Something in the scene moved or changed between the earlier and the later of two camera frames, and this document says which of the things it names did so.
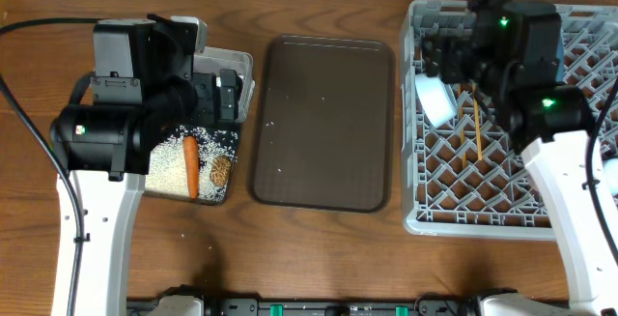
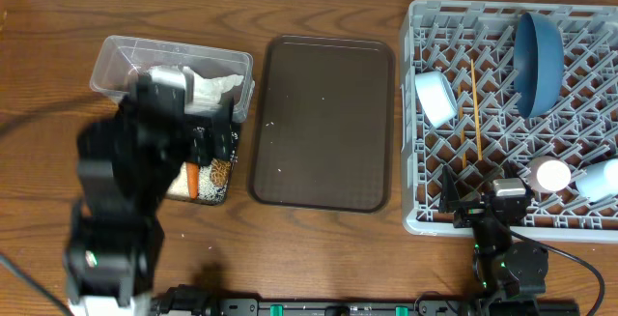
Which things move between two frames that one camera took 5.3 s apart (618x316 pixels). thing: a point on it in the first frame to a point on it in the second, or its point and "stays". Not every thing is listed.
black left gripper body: (208, 106) to (200, 147)
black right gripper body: (462, 65) to (469, 214)
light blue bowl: (437, 99) stays
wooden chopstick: (477, 121) stays
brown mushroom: (220, 171) stays
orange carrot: (191, 151) stays
